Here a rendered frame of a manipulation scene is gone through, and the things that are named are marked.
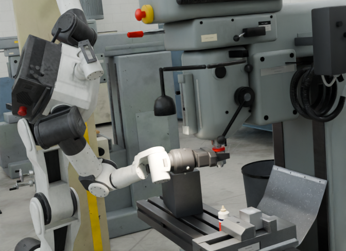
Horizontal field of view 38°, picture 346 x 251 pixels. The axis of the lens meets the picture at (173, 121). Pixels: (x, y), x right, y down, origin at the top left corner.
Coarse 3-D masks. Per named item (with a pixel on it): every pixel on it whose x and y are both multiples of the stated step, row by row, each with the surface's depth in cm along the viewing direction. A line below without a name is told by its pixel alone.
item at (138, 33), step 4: (128, 32) 171; (132, 32) 171; (136, 32) 171; (140, 32) 172; (144, 32) 173; (148, 32) 174; (152, 32) 174; (156, 32) 175; (160, 32) 176; (164, 32) 177; (128, 36) 171; (132, 36) 171; (136, 36) 172; (140, 36) 172
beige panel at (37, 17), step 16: (16, 0) 307; (32, 0) 311; (48, 0) 316; (16, 16) 308; (32, 16) 312; (48, 16) 317; (32, 32) 313; (48, 32) 318; (96, 144) 341; (80, 192) 339; (80, 208) 340; (96, 208) 345; (80, 224) 342; (96, 224) 346; (80, 240) 343; (96, 240) 348
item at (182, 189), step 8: (176, 176) 204; (184, 176) 205; (192, 176) 206; (168, 184) 212; (176, 184) 204; (184, 184) 205; (192, 184) 206; (200, 184) 207; (168, 192) 214; (176, 192) 205; (184, 192) 206; (192, 192) 207; (200, 192) 208; (168, 200) 216; (176, 200) 205; (184, 200) 206; (192, 200) 207; (200, 200) 208; (168, 208) 218; (176, 208) 206; (184, 208) 207; (192, 208) 208; (200, 208) 209; (176, 216) 207
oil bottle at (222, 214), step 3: (222, 207) 184; (222, 210) 184; (225, 210) 184; (219, 213) 184; (222, 213) 184; (225, 213) 183; (228, 213) 184; (219, 216) 184; (222, 216) 183; (225, 216) 183; (228, 216) 184; (219, 219) 184; (222, 219) 184; (219, 222) 185; (219, 225) 185; (219, 228) 186
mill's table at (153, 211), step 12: (144, 204) 228; (156, 204) 228; (204, 204) 220; (144, 216) 227; (156, 216) 214; (168, 216) 209; (192, 216) 207; (204, 216) 205; (216, 216) 205; (156, 228) 217; (168, 228) 207; (180, 228) 195; (192, 228) 194; (204, 228) 193; (216, 228) 194; (180, 240) 196
